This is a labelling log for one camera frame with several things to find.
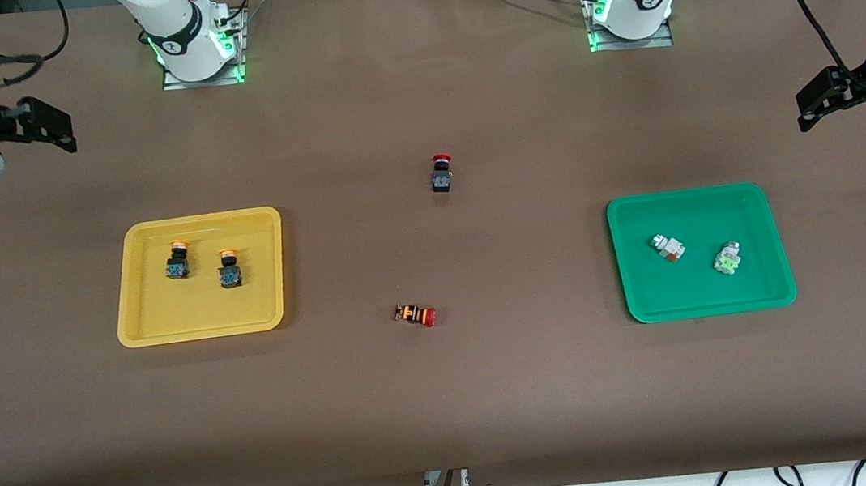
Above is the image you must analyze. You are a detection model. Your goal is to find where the yellow push button black body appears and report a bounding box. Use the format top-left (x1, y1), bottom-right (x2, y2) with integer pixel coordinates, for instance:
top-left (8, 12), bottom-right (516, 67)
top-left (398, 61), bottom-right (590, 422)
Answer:
top-left (215, 247), bottom-right (245, 291)
top-left (162, 237), bottom-right (194, 281)

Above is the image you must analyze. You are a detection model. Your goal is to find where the brown table cover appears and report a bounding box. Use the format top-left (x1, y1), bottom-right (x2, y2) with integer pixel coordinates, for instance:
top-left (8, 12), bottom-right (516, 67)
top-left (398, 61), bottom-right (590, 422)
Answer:
top-left (0, 0), bottom-right (866, 486)

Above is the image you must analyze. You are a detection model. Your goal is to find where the green push button white body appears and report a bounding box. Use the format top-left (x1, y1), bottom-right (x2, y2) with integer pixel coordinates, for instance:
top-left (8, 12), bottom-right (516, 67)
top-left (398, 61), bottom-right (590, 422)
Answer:
top-left (710, 240), bottom-right (745, 278)

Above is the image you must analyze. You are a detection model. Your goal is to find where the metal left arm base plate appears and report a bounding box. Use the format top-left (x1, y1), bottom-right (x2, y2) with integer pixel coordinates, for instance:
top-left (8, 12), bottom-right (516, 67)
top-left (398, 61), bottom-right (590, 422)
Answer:
top-left (581, 0), bottom-right (675, 56)

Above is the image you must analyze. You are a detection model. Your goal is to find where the white orange switch block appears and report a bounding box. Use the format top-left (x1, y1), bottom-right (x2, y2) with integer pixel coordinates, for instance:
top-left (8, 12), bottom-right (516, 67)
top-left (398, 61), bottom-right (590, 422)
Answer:
top-left (649, 231), bottom-right (688, 265)

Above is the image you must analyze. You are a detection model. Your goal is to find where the green plastic tray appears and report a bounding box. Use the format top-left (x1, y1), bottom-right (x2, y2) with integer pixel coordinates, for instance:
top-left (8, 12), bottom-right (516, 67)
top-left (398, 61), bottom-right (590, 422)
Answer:
top-left (605, 177), bottom-right (800, 328)

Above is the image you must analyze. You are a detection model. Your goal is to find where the yellow plastic tray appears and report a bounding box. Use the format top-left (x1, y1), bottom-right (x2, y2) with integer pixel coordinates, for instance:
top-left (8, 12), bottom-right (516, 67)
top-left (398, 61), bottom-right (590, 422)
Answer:
top-left (105, 205), bottom-right (294, 350)

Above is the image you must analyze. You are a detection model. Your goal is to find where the red push button orange body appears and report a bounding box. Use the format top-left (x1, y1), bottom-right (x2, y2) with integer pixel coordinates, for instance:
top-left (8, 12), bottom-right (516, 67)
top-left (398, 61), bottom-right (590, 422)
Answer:
top-left (394, 299), bottom-right (437, 331)

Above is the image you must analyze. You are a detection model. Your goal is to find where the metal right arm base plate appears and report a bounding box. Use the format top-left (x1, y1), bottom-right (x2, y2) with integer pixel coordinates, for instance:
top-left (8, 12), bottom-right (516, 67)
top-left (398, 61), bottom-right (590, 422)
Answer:
top-left (154, 4), bottom-right (254, 92)

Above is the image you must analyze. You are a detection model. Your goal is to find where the red push button black body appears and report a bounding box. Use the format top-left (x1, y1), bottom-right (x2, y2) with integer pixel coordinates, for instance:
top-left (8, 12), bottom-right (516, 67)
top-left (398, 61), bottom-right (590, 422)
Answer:
top-left (428, 153), bottom-right (456, 194)

